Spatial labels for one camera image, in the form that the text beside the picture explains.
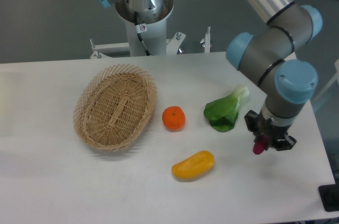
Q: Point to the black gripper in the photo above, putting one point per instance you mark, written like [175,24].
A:
[277,135]

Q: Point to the purple sweet potato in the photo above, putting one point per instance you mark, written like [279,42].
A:
[260,145]

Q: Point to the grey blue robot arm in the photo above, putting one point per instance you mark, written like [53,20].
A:
[288,84]

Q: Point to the woven wicker basket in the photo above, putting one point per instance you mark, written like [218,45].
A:
[115,107]

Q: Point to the green bok choy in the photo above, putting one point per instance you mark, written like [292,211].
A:
[223,113]

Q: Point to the yellow mango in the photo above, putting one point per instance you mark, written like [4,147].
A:
[194,166]

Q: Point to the black device at table edge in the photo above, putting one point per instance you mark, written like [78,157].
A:
[329,197]

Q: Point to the orange mandarin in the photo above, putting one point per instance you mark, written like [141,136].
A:
[173,118]

